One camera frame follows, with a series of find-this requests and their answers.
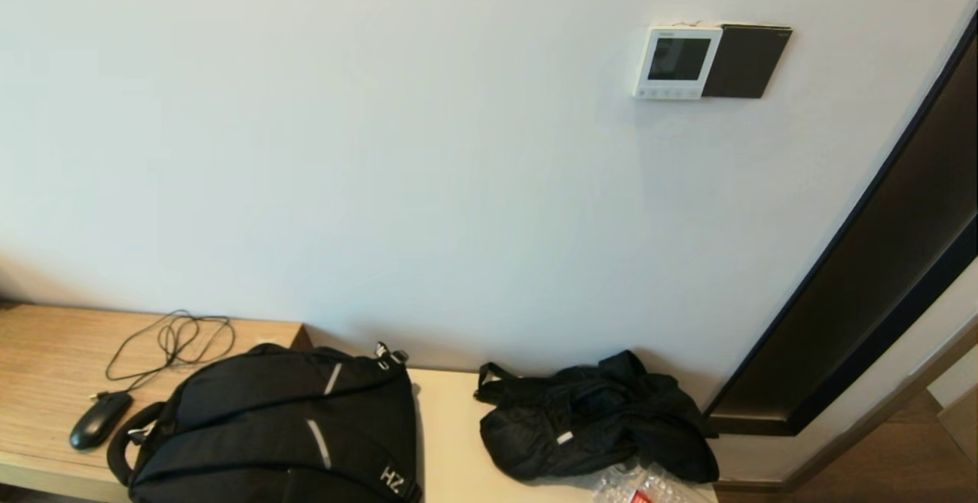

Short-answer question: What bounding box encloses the large black backpack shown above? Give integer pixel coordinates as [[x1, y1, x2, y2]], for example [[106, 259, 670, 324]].
[[107, 342, 423, 503]]

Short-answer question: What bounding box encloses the thin black mouse cable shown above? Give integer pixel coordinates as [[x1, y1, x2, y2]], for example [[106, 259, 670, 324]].
[[105, 310, 235, 401]]

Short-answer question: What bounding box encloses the crumpled black cloth bag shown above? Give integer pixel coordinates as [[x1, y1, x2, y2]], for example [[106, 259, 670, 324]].
[[474, 349, 721, 485]]

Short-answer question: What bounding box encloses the dark brown wall switch plate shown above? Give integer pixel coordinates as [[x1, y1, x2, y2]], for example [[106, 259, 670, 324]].
[[701, 24, 793, 99]]

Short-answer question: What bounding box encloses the dark brown door frame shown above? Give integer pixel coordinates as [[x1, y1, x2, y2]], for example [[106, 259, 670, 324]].
[[703, 10, 978, 436]]

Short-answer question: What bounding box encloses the white wall thermostat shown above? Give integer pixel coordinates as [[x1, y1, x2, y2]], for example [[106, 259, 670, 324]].
[[633, 26, 724, 100]]

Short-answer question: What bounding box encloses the black computer mouse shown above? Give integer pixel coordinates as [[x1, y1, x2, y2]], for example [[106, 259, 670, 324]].
[[69, 391, 134, 451]]

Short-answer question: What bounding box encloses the clear plastic water bottle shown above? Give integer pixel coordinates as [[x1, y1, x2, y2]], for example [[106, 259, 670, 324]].
[[592, 461, 711, 503]]

